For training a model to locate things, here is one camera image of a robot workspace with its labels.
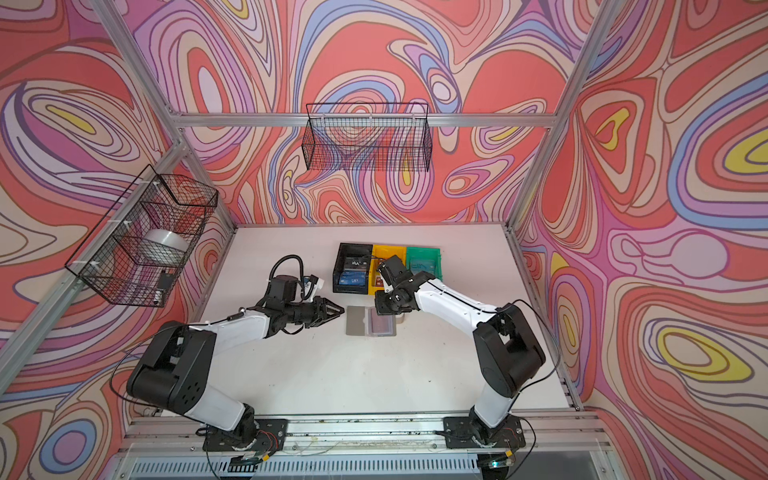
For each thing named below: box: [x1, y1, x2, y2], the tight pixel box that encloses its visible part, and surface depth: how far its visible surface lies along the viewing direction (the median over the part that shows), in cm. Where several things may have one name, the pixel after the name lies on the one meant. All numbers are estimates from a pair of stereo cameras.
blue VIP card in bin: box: [339, 271, 367, 286], surface depth 103 cm
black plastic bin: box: [333, 242, 373, 295], surface depth 106 cm
